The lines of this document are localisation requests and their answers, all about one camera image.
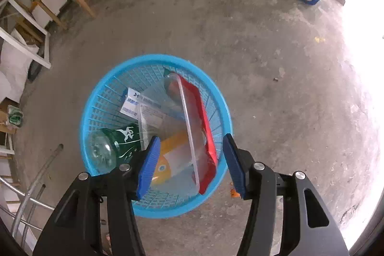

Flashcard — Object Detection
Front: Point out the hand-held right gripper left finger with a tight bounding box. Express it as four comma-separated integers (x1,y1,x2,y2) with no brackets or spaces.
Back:
32,136,162,256

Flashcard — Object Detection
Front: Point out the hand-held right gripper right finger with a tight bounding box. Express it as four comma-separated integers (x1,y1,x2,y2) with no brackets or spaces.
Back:
222,133,350,256

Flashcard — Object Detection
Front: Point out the yellow paper box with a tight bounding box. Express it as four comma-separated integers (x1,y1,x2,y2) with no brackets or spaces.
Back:
150,130,195,186

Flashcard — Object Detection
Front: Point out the green plastic bottle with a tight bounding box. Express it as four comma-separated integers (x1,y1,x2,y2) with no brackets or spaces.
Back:
90,123,144,174

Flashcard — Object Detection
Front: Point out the red snack bag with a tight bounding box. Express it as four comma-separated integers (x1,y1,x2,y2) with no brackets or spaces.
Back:
168,73,218,196

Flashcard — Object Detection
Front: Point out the blue and white box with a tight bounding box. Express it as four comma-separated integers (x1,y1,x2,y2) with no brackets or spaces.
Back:
121,87,164,120

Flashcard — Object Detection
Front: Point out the blue plastic basket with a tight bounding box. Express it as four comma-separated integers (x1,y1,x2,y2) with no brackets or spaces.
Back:
79,54,234,219

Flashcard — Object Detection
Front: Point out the metal pipe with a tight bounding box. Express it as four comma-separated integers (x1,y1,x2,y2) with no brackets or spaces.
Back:
0,143,65,244

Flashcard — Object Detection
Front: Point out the green and white bag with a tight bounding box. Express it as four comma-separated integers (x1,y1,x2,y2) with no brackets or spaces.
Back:
7,104,24,127

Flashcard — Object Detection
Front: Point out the white sack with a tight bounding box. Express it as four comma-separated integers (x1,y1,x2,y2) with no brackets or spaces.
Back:
0,30,39,103

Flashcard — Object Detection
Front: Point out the white side table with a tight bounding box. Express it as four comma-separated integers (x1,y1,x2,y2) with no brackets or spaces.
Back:
0,0,51,69

